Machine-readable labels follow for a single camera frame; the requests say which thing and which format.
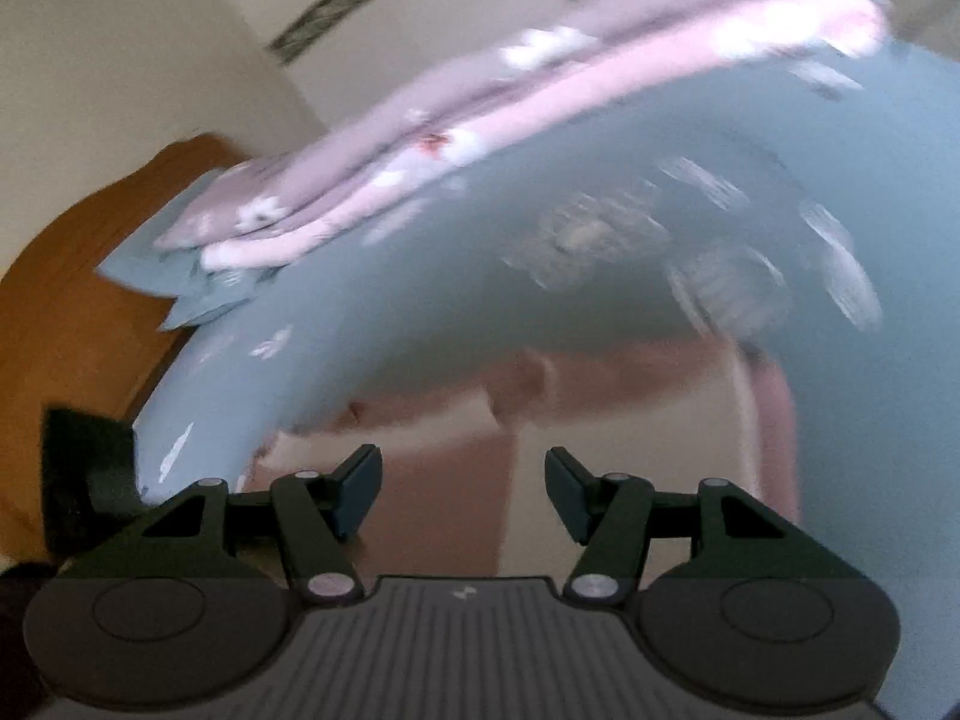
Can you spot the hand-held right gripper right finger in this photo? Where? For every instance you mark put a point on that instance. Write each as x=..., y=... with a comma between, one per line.
x=566, y=493

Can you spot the pink and white sweater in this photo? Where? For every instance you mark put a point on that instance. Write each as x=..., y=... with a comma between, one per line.
x=442, y=487

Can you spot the pink floral quilt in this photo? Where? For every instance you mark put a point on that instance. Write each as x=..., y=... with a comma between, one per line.
x=525, y=82

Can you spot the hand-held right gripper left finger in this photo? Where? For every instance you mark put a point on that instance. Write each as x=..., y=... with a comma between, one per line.
x=360, y=493

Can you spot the wooden headboard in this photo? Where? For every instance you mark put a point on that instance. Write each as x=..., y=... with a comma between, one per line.
x=67, y=300

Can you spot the blue pillow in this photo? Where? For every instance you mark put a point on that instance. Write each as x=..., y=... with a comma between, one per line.
x=150, y=274

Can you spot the black patterned wall strip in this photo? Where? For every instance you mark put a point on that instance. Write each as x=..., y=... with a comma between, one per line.
x=330, y=11

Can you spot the black block-shaped object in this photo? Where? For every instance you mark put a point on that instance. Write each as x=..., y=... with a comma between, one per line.
x=71, y=465

